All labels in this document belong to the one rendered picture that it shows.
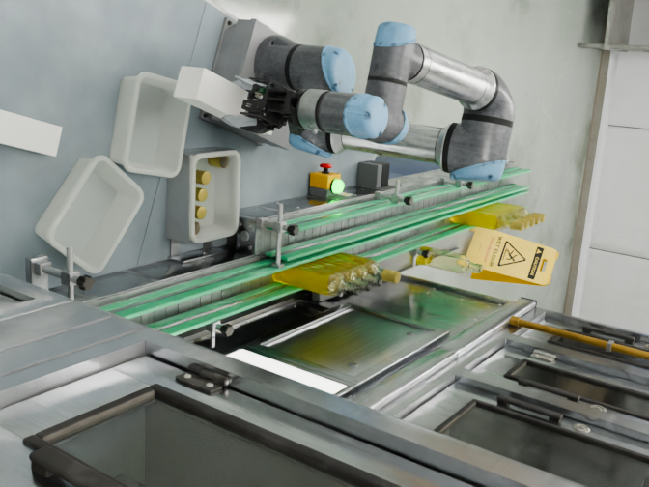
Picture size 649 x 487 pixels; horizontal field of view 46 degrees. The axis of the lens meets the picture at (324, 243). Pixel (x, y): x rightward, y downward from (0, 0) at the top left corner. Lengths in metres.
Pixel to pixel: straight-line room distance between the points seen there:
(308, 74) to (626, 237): 6.18
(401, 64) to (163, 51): 0.68
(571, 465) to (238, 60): 1.20
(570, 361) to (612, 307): 5.86
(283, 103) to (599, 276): 6.72
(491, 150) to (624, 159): 6.04
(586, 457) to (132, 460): 1.11
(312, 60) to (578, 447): 1.06
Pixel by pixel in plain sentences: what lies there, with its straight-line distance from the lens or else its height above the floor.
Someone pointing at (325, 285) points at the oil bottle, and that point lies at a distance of 2.01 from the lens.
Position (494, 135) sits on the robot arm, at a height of 1.48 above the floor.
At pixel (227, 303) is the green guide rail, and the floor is 0.91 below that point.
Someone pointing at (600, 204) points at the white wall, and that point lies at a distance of 7.84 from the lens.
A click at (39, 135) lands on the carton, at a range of 1.62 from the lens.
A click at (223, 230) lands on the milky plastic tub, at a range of 2.01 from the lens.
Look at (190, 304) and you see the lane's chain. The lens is 1.89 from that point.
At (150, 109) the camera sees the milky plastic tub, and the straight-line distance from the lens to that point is 1.87.
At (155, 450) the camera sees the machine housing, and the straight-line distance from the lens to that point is 0.81.
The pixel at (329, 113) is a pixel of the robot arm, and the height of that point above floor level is 1.37.
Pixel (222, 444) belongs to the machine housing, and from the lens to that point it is 0.82.
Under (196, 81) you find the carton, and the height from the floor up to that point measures 1.10.
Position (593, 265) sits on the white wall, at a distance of 7.96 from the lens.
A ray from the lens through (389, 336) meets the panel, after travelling 2.05.
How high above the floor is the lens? 2.13
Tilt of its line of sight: 33 degrees down
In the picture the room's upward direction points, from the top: 103 degrees clockwise
